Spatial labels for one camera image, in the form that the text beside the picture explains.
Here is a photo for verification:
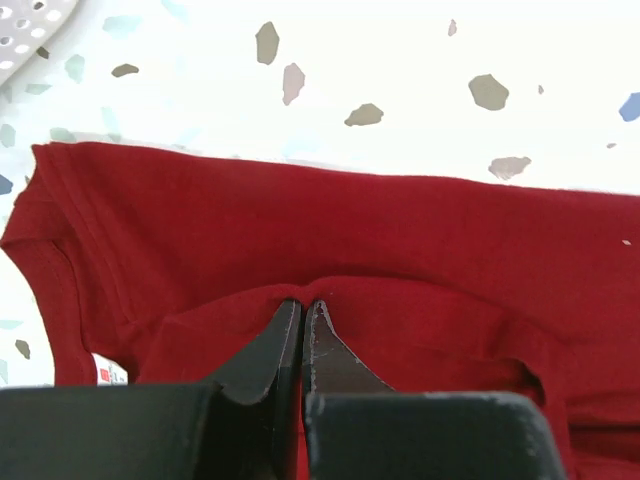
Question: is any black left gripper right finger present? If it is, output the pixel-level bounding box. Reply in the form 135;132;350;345
302;300;567;480

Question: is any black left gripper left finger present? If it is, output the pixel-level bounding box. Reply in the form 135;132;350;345
1;300;302;479

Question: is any red t shirt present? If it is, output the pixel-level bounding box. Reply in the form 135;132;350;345
1;143;639;479

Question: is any white plastic laundry basket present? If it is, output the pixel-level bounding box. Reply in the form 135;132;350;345
0;0;79;85

